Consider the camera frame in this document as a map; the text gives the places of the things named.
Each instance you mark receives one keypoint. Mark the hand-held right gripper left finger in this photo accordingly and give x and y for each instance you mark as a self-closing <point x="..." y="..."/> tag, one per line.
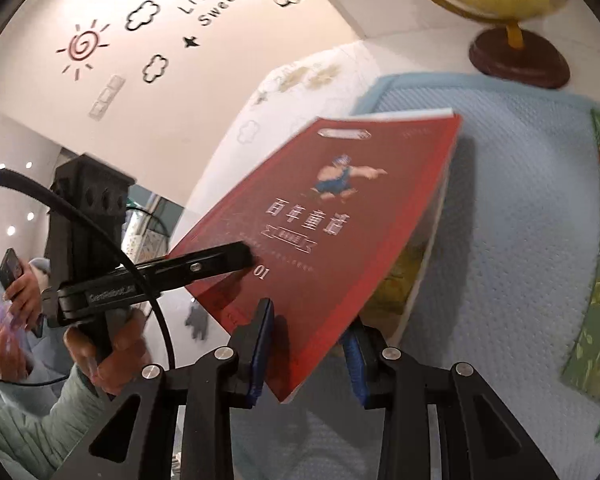
<point x="260" y="350"/>

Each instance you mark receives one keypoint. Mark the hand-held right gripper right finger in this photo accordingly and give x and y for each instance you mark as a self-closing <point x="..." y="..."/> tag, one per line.
<point x="355" y="370"/>

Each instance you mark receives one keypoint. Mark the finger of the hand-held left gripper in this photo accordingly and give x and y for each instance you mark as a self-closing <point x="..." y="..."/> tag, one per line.
<point x="205" y="262"/>

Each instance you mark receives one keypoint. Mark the red book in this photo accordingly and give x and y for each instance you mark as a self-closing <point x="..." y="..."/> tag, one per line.
<point x="300" y="240"/>

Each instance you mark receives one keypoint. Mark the person's left forearm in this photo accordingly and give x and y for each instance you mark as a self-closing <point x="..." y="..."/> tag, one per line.
<point x="30" y="435"/>

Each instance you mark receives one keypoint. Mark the person's left hand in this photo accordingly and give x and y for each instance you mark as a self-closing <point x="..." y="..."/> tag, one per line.
<point x="130" y="335"/>

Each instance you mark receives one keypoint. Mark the grey bear sticker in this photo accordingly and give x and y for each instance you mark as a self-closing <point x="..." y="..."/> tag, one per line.
<point x="196" y="322"/>

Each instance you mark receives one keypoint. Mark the light blue quilted mat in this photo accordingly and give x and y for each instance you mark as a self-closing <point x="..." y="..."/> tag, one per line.
<point x="504" y="240"/>

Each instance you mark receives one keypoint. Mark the white light switch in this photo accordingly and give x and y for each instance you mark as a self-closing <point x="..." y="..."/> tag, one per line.
<point x="107" y="97"/>

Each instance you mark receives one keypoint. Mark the cloud wall sticker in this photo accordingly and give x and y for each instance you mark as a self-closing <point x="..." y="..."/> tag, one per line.
<point x="147" y="72"/>
<point x="130" y="22"/>

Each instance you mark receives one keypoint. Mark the sun wall sticker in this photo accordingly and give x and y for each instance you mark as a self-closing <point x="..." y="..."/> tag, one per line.
<point x="82" y="45"/>

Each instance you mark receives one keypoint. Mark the lettering wall sticker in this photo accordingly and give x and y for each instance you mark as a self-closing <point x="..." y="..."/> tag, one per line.
<point x="205" y="15"/>

